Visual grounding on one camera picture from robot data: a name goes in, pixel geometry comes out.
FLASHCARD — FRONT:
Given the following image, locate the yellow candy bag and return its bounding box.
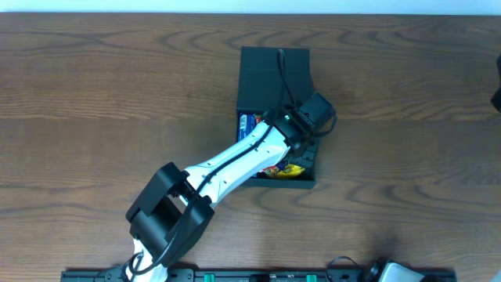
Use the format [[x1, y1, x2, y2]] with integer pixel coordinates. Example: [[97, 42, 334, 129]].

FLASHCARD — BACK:
[[276, 164, 305, 179]]

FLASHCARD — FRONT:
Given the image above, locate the dark green box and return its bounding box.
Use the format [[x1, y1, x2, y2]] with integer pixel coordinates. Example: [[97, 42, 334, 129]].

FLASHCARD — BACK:
[[236, 46, 320, 190]]

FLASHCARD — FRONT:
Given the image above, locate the blue Oreo cookie pack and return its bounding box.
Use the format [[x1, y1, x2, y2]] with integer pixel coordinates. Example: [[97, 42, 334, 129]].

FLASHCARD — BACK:
[[237, 113, 256, 141]]

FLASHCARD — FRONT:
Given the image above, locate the red candy bag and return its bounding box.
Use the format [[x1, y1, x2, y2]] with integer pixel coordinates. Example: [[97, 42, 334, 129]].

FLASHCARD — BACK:
[[257, 166, 280, 179]]

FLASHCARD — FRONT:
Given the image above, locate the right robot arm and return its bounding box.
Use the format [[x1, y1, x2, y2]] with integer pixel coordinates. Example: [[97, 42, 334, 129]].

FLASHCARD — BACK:
[[377, 55, 500, 282]]

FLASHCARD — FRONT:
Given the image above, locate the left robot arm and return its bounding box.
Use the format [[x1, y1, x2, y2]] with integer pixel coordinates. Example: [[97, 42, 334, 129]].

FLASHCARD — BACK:
[[122, 93, 337, 281]]

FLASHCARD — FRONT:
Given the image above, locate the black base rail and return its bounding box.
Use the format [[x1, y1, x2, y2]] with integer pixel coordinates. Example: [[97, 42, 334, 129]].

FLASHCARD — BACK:
[[60, 267, 458, 282]]

